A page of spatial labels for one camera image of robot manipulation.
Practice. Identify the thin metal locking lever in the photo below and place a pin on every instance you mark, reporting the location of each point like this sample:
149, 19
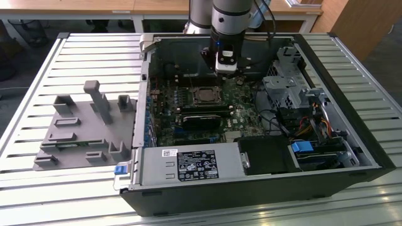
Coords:
191, 80

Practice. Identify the silver CPU chip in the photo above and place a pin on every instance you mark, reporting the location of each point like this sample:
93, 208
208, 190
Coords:
207, 94

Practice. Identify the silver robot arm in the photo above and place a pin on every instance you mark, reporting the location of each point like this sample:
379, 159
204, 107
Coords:
229, 14

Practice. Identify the CPU socket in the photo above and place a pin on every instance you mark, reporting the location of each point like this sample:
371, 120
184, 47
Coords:
193, 102

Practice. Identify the silver metal drive cage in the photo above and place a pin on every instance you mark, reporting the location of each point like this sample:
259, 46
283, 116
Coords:
279, 91

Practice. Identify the green motherboard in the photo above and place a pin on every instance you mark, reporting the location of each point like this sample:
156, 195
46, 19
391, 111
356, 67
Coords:
247, 122

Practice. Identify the black graphics card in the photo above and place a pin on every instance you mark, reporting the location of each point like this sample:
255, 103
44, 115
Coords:
200, 122

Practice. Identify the silver chipset heatsink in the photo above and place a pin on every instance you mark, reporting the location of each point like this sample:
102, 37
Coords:
232, 135

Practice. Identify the wooden cabinet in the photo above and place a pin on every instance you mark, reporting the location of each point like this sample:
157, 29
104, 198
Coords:
360, 23

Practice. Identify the black plastic shroud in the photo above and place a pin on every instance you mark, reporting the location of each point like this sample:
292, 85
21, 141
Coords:
267, 155

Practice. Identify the blue disk carrier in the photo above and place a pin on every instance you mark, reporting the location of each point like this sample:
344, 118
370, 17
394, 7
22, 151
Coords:
301, 147

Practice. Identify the black disk drive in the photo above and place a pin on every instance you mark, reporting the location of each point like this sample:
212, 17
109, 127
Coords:
316, 162

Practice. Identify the silver power supply unit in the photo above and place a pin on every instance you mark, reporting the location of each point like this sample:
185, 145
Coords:
156, 169

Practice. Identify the grey plastic parts rack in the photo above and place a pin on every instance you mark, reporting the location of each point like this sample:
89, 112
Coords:
86, 131

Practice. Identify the bare green RAM stick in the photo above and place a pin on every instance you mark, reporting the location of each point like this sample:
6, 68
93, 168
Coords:
81, 143

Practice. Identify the blue case latch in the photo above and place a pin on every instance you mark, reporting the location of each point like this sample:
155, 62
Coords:
120, 170

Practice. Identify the black PC case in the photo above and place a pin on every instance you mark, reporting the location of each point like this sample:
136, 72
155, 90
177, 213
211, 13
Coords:
219, 200

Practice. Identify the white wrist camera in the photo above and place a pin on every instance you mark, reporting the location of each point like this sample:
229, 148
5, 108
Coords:
225, 62

